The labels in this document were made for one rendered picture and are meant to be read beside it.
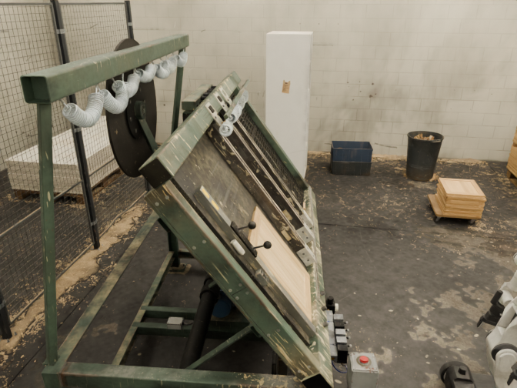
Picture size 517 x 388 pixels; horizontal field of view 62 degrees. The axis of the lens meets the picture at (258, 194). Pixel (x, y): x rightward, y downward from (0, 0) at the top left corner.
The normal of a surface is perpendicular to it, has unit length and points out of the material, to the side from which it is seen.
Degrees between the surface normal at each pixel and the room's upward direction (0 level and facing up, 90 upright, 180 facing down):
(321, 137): 90
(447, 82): 90
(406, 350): 0
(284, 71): 90
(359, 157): 90
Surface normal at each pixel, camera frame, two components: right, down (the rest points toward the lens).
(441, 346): 0.00, -0.91
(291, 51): -0.18, 0.40
